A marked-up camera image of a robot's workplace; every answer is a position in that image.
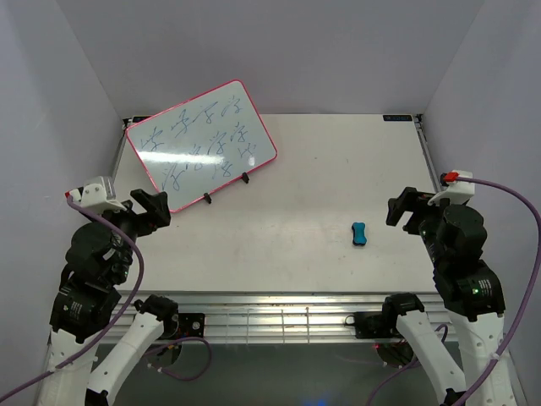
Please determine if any black wire whiteboard stand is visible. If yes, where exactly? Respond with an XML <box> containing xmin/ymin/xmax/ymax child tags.
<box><xmin>203</xmin><ymin>173</ymin><xmax>249</xmax><ymax>204</ymax></box>

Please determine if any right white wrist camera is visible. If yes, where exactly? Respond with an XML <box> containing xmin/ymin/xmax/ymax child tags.
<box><xmin>428</xmin><ymin>170</ymin><xmax>475</xmax><ymax>206</ymax></box>

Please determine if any blue corner label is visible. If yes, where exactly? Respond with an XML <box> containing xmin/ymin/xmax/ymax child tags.
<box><xmin>382</xmin><ymin>114</ymin><xmax>413</xmax><ymax>122</ymax></box>
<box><xmin>131</xmin><ymin>116</ymin><xmax>149</xmax><ymax>123</ymax></box>

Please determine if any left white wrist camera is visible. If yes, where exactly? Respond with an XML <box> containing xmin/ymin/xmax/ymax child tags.
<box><xmin>65</xmin><ymin>176</ymin><xmax>126</xmax><ymax>214</ymax></box>

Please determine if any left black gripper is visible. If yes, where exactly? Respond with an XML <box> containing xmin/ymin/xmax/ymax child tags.
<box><xmin>81</xmin><ymin>187</ymin><xmax>171</xmax><ymax>282</ymax></box>

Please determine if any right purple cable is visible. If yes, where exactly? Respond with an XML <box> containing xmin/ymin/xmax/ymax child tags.
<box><xmin>365</xmin><ymin>176</ymin><xmax>541</xmax><ymax>406</ymax></box>

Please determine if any pink framed whiteboard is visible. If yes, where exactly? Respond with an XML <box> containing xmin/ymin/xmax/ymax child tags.
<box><xmin>126</xmin><ymin>80</ymin><xmax>278</xmax><ymax>213</ymax></box>

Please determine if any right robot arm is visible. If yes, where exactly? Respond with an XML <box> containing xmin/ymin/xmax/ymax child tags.
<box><xmin>381</xmin><ymin>187</ymin><xmax>516</xmax><ymax>405</ymax></box>

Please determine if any right blue corner label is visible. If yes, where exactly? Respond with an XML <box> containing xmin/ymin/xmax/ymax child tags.
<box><xmin>382</xmin><ymin>114</ymin><xmax>413</xmax><ymax>122</ymax></box>

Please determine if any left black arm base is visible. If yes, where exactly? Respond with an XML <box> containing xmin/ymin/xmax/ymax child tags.
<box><xmin>159</xmin><ymin>313</ymin><xmax>205</xmax><ymax>340</ymax></box>

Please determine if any blue bone-shaped eraser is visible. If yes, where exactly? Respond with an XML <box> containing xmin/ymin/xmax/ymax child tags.
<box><xmin>352</xmin><ymin>222</ymin><xmax>368</xmax><ymax>246</ymax></box>

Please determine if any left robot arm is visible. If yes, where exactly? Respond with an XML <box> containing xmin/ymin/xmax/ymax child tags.
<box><xmin>37</xmin><ymin>183</ymin><xmax>179</xmax><ymax>405</ymax></box>

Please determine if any left blue corner label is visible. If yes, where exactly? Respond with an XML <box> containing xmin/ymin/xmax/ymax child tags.
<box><xmin>131</xmin><ymin>116</ymin><xmax>149</xmax><ymax>123</ymax></box>

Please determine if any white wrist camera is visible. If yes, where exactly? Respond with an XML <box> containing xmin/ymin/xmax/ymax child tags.
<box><xmin>428</xmin><ymin>170</ymin><xmax>475</xmax><ymax>206</ymax></box>
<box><xmin>65</xmin><ymin>176</ymin><xmax>126</xmax><ymax>214</ymax></box>

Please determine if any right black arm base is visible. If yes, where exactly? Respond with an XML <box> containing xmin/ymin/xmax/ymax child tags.
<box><xmin>344</xmin><ymin>311</ymin><xmax>402</xmax><ymax>339</ymax></box>

